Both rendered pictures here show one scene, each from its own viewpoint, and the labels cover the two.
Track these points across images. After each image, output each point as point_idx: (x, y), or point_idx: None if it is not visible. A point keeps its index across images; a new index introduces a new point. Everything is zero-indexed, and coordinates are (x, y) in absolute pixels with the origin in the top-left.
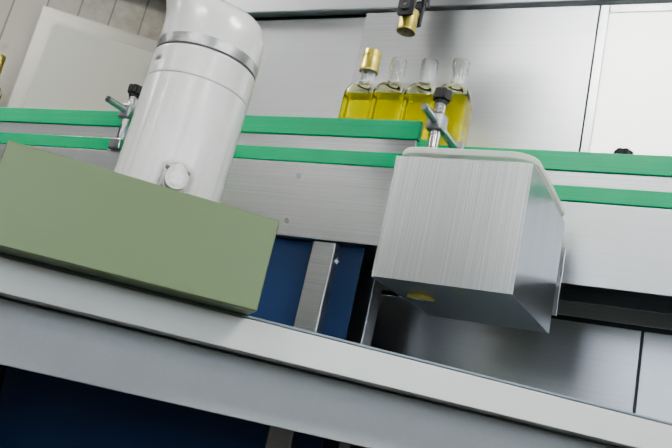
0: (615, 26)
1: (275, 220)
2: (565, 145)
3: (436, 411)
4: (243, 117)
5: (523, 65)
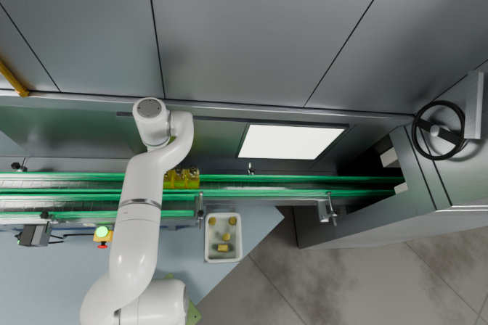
0: (253, 128)
1: (201, 317)
2: (231, 153)
3: None
4: None
5: (213, 136)
